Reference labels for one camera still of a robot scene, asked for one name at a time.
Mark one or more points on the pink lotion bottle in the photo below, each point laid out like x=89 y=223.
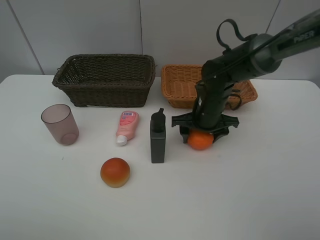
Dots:
x=127 y=126

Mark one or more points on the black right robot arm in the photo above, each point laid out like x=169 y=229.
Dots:
x=259 y=55

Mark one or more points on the dark brown wicker basket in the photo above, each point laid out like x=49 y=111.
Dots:
x=106 y=80

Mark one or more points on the orange tangerine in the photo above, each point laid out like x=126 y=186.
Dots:
x=199 y=140

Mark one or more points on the brown round bread bun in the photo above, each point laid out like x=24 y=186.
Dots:
x=115 y=172

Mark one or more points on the orange wicker basket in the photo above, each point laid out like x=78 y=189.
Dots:
x=178 y=87

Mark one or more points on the dark green pump bottle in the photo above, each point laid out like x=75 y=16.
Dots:
x=158 y=137

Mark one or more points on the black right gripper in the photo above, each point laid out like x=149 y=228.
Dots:
x=207 y=113

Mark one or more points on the translucent pink plastic cup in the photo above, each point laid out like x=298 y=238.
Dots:
x=60 y=122

